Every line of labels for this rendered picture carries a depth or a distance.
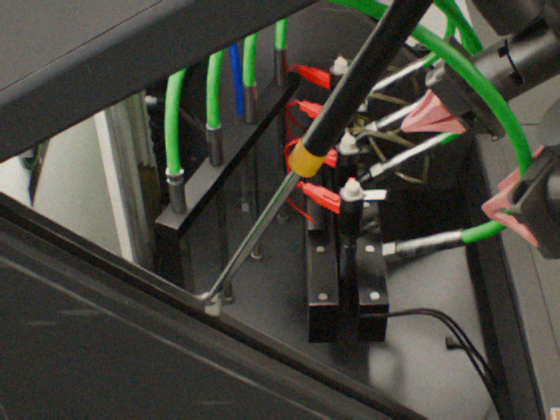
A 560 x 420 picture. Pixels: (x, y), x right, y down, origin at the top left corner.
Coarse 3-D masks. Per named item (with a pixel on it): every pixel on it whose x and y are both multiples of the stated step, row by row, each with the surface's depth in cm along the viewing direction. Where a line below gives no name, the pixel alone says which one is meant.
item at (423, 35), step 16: (336, 0) 73; (352, 0) 72; (368, 0) 72; (416, 32) 72; (432, 32) 72; (432, 48) 72; (448, 48) 72; (448, 64) 73; (464, 64) 73; (176, 80) 86; (480, 80) 73; (176, 96) 87; (496, 96) 74; (176, 112) 89; (496, 112) 75; (512, 112) 75; (176, 128) 91; (512, 128) 75; (176, 144) 93; (512, 144) 77; (176, 160) 94; (528, 160) 77; (176, 176) 96; (496, 224) 84; (464, 240) 86
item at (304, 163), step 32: (416, 0) 43; (384, 32) 45; (352, 64) 48; (384, 64) 46; (352, 96) 48; (320, 128) 50; (288, 160) 53; (320, 160) 52; (288, 192) 54; (256, 224) 57; (224, 288) 62
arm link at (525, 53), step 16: (544, 16) 78; (528, 32) 80; (544, 32) 79; (512, 48) 81; (528, 48) 80; (544, 48) 79; (528, 64) 80; (544, 64) 80; (528, 80) 81; (544, 80) 82
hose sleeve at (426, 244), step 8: (448, 232) 88; (456, 232) 87; (408, 240) 91; (416, 240) 90; (424, 240) 89; (432, 240) 88; (440, 240) 88; (448, 240) 87; (456, 240) 87; (400, 248) 91; (408, 248) 90; (416, 248) 89; (424, 248) 89; (432, 248) 88; (440, 248) 88; (448, 248) 88; (400, 256) 91; (408, 256) 91
